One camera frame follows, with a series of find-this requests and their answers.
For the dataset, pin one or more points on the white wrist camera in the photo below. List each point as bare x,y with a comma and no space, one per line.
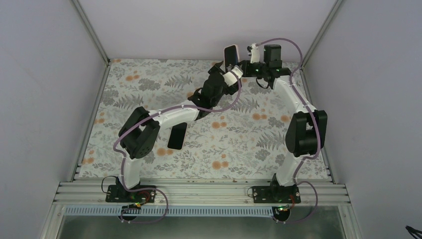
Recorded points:
254,53
232,76

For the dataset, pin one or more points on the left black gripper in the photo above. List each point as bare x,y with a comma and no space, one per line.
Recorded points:
216,69

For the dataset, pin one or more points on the pink phone case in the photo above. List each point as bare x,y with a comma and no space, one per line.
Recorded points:
230,47

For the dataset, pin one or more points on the aluminium rail frame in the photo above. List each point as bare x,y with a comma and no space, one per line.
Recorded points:
199,192

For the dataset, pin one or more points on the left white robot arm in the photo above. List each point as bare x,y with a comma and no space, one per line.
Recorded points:
138,135

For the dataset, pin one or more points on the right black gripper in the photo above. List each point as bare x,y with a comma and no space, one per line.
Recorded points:
246,69

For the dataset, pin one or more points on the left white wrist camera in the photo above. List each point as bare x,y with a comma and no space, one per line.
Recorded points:
232,76

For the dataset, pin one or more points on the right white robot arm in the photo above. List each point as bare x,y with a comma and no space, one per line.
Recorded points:
306,132

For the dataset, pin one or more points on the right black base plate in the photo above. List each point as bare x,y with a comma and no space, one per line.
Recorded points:
263,194

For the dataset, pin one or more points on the slotted grey cable duct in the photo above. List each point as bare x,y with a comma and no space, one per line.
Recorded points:
172,211

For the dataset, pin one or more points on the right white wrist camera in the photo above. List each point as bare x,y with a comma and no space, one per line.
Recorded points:
254,53

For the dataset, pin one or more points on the floral table mat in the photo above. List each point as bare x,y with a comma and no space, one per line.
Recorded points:
245,142

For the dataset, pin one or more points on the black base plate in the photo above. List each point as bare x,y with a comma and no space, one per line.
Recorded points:
263,194
117,194

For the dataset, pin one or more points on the black phone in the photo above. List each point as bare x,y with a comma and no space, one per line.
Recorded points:
232,56

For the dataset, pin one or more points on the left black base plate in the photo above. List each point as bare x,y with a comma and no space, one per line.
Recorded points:
117,194

